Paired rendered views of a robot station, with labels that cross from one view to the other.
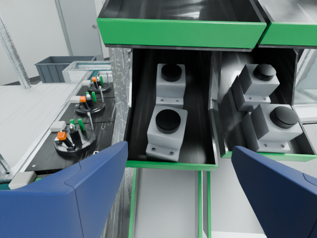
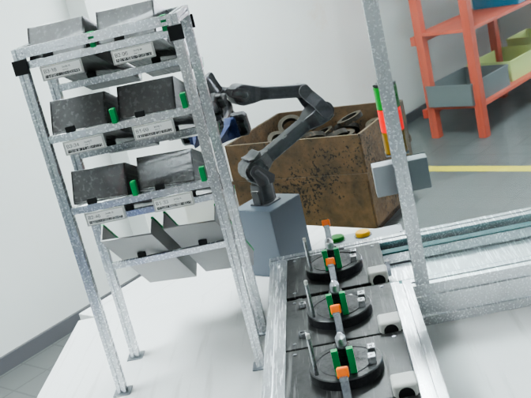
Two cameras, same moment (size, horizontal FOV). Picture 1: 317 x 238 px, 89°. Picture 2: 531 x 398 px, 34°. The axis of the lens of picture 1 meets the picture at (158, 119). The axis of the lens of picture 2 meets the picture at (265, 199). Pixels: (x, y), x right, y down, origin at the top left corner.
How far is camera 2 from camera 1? 2.23 m
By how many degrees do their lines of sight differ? 128
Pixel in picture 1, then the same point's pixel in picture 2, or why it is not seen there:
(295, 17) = not seen: hidden behind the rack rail
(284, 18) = not seen: hidden behind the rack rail
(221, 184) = (167, 264)
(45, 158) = (373, 293)
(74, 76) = not seen: outside the picture
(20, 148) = (496, 358)
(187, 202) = (201, 258)
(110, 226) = (276, 277)
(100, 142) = (302, 319)
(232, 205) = (165, 271)
